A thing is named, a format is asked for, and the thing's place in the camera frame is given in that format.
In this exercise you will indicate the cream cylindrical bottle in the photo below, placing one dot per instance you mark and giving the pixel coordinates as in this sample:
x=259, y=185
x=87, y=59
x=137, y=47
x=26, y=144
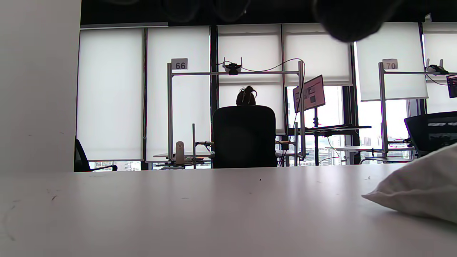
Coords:
x=179, y=153

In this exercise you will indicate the black high-back office chair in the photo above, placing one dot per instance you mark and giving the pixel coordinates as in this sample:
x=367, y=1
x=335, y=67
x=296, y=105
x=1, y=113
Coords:
x=244, y=135

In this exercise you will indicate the tilted computer monitor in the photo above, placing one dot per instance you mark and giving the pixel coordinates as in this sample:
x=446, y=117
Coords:
x=309, y=94
x=452, y=85

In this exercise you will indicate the black mesh office chair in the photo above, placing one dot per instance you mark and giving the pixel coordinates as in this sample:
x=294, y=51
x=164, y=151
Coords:
x=80, y=157
x=432, y=132

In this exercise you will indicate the white number sign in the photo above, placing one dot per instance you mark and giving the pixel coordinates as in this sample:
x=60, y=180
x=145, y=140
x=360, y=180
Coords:
x=179, y=64
x=390, y=64

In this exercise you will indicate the silver metal frame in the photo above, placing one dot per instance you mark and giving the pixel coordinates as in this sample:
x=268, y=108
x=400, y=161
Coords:
x=381, y=107
x=170, y=107

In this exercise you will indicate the white roller blind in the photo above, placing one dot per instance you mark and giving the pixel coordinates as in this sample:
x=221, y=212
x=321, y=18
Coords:
x=321, y=64
x=192, y=107
x=439, y=46
x=257, y=46
x=110, y=92
x=407, y=82

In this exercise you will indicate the black monitor stand table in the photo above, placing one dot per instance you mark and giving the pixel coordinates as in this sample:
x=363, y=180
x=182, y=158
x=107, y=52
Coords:
x=328, y=127

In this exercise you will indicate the white desk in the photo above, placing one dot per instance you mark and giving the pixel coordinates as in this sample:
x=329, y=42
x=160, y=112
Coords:
x=357, y=148

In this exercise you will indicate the person's left hand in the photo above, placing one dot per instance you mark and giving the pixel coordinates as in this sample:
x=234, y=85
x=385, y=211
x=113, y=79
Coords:
x=353, y=21

